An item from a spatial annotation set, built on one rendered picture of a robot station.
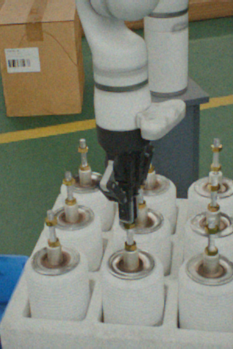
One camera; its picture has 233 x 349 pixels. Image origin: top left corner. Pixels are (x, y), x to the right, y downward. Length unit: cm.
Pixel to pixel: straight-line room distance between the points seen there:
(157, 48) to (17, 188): 57
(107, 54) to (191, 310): 40
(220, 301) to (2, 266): 49
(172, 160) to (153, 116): 65
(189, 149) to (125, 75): 69
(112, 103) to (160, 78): 59
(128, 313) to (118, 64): 38
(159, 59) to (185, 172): 27
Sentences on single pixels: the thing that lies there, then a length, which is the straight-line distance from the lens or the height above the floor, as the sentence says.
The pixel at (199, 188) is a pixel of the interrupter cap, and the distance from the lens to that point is 118.
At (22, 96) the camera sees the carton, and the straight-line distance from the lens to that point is 211.
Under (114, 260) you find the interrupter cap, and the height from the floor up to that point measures 25.
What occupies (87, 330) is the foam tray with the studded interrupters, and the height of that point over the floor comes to 18.
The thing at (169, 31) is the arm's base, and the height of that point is 44.
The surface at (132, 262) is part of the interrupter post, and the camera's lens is 99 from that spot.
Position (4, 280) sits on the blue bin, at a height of 7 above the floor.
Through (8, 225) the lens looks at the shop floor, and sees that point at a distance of 159.
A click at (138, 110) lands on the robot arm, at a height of 52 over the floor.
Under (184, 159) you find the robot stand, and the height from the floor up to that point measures 15.
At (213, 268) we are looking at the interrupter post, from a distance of 98.
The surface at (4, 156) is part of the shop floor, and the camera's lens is 190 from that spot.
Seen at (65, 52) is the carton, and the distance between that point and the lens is 205.
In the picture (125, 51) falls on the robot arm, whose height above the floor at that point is 59.
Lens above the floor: 86
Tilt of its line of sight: 30 degrees down
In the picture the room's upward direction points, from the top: 3 degrees counter-clockwise
